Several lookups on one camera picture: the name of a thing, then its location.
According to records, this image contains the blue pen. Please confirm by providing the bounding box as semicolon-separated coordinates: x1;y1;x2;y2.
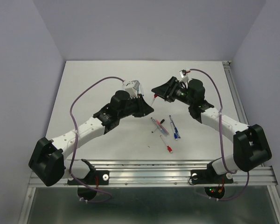
174;126;181;139
169;115;178;141

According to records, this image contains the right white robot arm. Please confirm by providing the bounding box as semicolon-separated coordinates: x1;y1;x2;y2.
152;77;272;182

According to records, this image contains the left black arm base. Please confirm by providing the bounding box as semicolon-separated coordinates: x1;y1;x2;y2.
67;170;112;203

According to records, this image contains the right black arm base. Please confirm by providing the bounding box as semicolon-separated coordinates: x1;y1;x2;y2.
188;169;234;200

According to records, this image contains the red transparent pen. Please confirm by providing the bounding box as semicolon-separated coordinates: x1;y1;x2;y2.
151;117;169;136

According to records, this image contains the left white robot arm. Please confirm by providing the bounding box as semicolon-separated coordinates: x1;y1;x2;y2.
28;90;154;187

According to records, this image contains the aluminium rail frame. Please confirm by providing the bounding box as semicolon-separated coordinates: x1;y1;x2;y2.
19;160;280;224

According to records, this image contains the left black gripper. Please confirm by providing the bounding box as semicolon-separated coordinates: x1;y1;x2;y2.
118;94;154;119

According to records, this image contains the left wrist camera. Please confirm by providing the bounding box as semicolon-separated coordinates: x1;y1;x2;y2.
123;80;140;98

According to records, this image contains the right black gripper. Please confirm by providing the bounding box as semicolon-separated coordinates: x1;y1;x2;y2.
151;77;194;106

